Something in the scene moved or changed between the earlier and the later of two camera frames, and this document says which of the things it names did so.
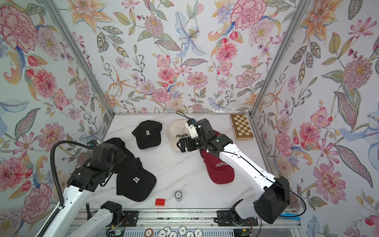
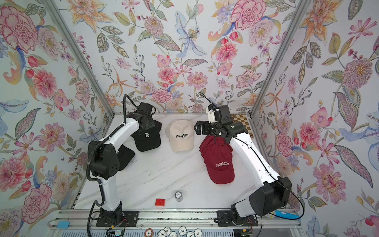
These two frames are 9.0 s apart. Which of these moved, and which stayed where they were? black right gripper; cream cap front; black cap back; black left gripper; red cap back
Moved: black right gripper; black left gripper
Stayed: cream cap front; red cap back; black cap back
